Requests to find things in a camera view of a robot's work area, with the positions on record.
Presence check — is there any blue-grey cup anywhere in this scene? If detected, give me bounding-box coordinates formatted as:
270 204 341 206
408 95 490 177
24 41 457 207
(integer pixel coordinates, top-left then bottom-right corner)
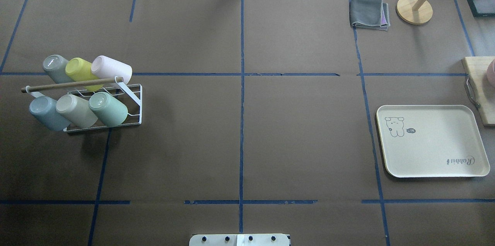
29 96 71 131

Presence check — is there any yellow cup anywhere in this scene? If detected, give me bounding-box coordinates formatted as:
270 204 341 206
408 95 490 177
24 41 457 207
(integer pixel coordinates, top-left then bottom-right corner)
65 58 99 82

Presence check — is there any wooden mug tree stand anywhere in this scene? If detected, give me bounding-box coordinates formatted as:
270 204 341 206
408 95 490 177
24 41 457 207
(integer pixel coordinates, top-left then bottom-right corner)
396 0 433 25

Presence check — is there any pink bowl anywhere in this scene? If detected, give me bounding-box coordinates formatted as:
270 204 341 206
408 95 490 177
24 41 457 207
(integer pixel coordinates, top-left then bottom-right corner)
486 59 495 88

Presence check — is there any grey-green cup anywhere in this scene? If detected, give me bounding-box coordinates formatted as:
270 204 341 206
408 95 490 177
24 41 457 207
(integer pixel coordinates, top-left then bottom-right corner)
43 55 74 84

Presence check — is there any folded grey cloth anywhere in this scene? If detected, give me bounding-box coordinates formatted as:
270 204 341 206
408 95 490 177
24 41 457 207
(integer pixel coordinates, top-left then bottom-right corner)
350 0 391 31

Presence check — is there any cream rabbit tray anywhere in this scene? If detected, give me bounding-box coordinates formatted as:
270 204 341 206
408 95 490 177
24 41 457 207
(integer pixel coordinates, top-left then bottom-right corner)
376 105 490 178

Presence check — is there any pink cup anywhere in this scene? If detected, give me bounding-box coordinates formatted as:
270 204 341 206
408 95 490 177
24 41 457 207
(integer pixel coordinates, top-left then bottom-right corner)
91 55 132 84

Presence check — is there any wooden cutting board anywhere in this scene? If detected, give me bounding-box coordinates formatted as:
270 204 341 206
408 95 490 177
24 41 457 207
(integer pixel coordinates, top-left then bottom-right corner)
463 56 495 126

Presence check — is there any mint green cup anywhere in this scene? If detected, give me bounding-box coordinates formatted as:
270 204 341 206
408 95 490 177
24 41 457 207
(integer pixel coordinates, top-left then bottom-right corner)
89 92 128 127

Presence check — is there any beige cup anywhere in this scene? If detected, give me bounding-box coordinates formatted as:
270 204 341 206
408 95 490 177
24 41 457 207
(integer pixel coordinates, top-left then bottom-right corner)
55 94 98 128

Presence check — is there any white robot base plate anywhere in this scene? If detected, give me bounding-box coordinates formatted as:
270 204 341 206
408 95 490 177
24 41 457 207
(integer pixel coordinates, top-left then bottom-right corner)
189 233 291 246

